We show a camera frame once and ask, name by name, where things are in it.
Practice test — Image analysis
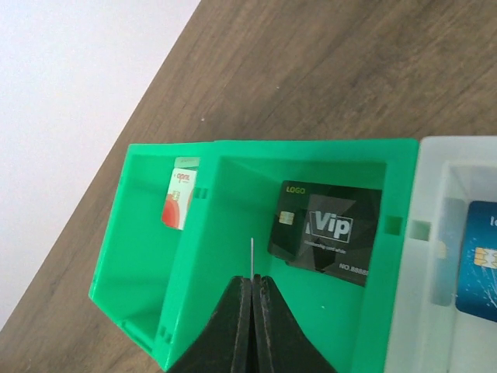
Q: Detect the red dotted card stack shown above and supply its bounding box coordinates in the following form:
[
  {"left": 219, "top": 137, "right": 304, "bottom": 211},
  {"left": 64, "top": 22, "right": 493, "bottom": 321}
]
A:
[{"left": 162, "top": 157, "right": 200, "bottom": 230}]

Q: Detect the black vip credit card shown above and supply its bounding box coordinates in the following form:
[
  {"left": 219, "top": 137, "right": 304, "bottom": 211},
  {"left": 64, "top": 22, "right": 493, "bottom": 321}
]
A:
[{"left": 250, "top": 237, "right": 255, "bottom": 282}]

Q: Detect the blue card stack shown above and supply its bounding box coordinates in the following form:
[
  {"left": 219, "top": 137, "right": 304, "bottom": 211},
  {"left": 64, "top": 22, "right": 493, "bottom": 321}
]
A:
[{"left": 431, "top": 198, "right": 496, "bottom": 322}]

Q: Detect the dark card stack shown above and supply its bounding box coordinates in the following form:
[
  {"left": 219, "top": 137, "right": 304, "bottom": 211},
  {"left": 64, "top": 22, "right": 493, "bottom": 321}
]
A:
[{"left": 268, "top": 180, "right": 382, "bottom": 287}]

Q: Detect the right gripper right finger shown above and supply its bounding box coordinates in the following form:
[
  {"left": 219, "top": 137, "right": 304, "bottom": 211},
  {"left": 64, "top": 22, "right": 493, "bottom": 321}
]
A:
[{"left": 252, "top": 275, "right": 336, "bottom": 372}]

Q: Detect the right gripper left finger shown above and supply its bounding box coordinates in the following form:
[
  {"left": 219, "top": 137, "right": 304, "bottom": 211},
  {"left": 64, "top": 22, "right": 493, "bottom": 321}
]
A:
[{"left": 170, "top": 276, "right": 253, "bottom": 372}]

